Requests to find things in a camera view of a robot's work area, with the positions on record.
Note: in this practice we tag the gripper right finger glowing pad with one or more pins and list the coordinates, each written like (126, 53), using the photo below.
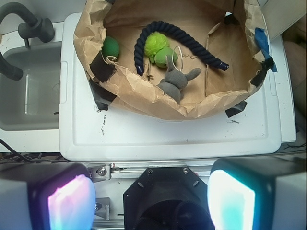
(258, 193)

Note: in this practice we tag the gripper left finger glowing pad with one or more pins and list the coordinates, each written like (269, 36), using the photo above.
(46, 196)

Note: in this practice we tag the white plastic bin lid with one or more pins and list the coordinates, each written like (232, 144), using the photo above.
(88, 134)

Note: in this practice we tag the gray sink basin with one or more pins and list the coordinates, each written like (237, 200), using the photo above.
(32, 103)

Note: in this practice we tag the gray plush bunny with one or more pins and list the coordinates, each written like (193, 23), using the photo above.
(174, 80)

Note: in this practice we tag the blue tape strip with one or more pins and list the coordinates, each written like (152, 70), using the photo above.
(262, 43)

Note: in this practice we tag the green ball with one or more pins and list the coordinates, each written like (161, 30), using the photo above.
(110, 48)

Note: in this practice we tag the dark gray faucet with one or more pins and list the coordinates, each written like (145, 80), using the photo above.
(32, 27)

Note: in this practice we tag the brown paper bag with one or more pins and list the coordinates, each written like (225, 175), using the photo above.
(225, 27)

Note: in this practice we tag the lime green fuzzy plush toy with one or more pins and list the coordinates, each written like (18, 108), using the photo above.
(157, 47)

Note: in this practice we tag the aluminum extrusion rail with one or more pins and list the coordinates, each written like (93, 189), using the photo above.
(133, 169)

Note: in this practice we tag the black octagonal mount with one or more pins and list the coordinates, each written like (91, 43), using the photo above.
(167, 198)

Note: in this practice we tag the dark blue rope toy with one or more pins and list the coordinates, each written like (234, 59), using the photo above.
(179, 35)

